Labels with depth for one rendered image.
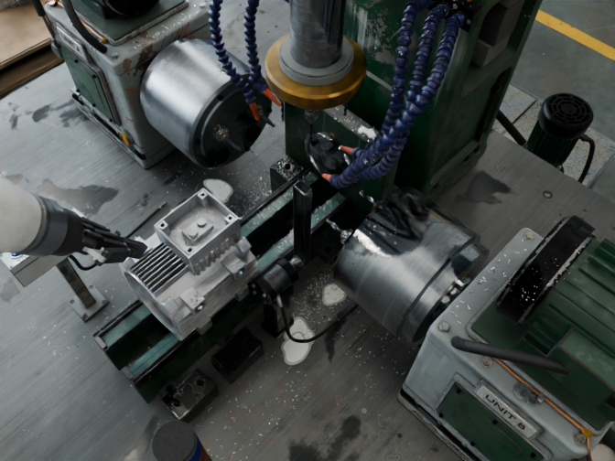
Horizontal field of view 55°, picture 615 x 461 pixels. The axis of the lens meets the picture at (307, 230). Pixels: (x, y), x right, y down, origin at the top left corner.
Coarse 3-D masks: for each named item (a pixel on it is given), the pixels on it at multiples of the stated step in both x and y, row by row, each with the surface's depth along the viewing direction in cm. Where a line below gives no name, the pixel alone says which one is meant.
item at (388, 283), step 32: (416, 192) 114; (384, 224) 107; (416, 224) 107; (448, 224) 108; (352, 256) 109; (384, 256) 106; (416, 256) 104; (448, 256) 103; (480, 256) 109; (352, 288) 112; (384, 288) 106; (416, 288) 103; (448, 288) 104; (384, 320) 110; (416, 320) 105
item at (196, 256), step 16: (208, 192) 112; (192, 208) 114; (208, 208) 114; (224, 208) 111; (160, 224) 108; (176, 224) 112; (192, 224) 111; (208, 224) 111; (224, 224) 112; (160, 240) 112; (176, 240) 110; (192, 240) 109; (208, 240) 110; (224, 240) 110; (192, 256) 105; (208, 256) 109; (192, 272) 109
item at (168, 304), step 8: (240, 240) 113; (240, 248) 113; (248, 248) 114; (120, 264) 111; (128, 264) 111; (136, 296) 122; (168, 296) 107; (160, 304) 107; (168, 304) 106; (176, 304) 107; (168, 312) 106; (176, 336) 117
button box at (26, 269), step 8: (72, 208) 121; (80, 216) 118; (0, 256) 115; (8, 256) 114; (16, 256) 113; (24, 256) 112; (32, 256) 112; (48, 256) 114; (56, 256) 116; (64, 256) 117; (8, 264) 112; (16, 264) 111; (24, 264) 112; (32, 264) 113; (40, 264) 114; (48, 264) 115; (56, 264) 116; (16, 272) 111; (24, 272) 112; (32, 272) 113; (40, 272) 114; (24, 280) 113; (32, 280) 114
